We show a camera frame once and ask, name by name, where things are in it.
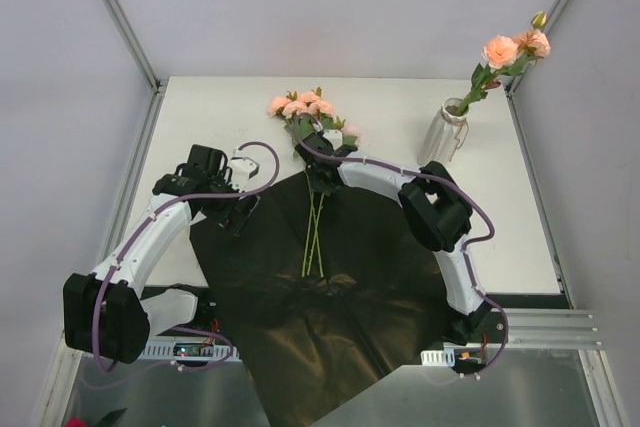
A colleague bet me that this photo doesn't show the right white cable duct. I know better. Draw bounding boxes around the right white cable duct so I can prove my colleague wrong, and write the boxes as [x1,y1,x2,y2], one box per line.
[419,349,487,368]

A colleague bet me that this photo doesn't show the left white cable duct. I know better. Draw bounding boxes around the left white cable duct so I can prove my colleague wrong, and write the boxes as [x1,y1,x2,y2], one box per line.
[138,337,240,363]

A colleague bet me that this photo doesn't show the pink rose bouquet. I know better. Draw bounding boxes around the pink rose bouquet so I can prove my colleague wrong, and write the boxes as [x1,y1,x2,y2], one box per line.
[267,87,342,278]

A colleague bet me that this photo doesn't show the pale pink rose stem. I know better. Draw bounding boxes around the pale pink rose stem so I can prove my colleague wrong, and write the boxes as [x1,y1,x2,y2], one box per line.
[331,117,360,155]

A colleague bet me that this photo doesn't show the black wrapping paper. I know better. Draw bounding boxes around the black wrapping paper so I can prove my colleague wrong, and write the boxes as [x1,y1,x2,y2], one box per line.
[190,173,449,426]

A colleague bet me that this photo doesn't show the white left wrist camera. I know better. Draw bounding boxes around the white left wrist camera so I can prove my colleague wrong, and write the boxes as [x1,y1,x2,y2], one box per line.
[229,148,260,191]

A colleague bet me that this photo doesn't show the left aluminium frame post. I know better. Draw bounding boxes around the left aluminium frame post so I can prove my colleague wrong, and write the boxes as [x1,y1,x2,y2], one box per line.
[74,0,169,93]

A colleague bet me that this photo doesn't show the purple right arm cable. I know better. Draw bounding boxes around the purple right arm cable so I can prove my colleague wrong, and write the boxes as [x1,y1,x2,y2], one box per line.
[290,112,510,363]

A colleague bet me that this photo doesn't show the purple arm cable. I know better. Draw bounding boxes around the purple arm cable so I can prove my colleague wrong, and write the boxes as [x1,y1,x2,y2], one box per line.
[290,112,510,363]
[92,139,280,373]

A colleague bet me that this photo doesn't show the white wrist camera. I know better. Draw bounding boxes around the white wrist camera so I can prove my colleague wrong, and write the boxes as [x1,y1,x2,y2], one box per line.
[314,123,343,150]
[229,148,260,191]

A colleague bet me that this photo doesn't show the white ribbed ceramic vase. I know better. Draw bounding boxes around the white ribbed ceramic vase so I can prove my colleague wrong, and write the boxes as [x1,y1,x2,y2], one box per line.
[417,98,469,166]

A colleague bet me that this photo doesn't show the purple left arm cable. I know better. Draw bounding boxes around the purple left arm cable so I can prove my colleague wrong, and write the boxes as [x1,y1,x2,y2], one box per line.
[92,139,280,373]

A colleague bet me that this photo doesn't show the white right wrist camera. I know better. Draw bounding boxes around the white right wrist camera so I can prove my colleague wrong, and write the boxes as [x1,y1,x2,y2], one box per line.
[314,123,343,150]

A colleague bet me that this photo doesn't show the right aluminium frame post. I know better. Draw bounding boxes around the right aluminium frame post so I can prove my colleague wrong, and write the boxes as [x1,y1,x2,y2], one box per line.
[504,0,606,98]

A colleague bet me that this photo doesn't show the aluminium rail right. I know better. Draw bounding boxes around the aluminium rail right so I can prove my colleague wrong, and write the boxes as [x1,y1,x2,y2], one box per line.
[487,308,604,350]

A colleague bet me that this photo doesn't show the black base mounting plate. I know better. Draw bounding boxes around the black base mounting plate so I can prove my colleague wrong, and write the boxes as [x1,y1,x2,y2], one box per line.
[142,284,507,351]

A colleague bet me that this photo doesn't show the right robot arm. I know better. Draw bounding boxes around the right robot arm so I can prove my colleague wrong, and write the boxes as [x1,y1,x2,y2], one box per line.
[295,132,491,342]

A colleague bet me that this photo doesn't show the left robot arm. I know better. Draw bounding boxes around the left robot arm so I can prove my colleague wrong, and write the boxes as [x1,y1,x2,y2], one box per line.
[63,144,259,364]

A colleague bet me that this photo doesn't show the aluminium frame post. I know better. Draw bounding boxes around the aluminium frame post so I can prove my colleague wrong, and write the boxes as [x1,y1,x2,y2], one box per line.
[74,0,169,93]
[504,0,606,98]

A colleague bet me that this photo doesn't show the white cable duct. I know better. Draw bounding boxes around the white cable duct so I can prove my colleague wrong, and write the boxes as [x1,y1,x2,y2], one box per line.
[419,349,487,368]
[138,337,240,363]

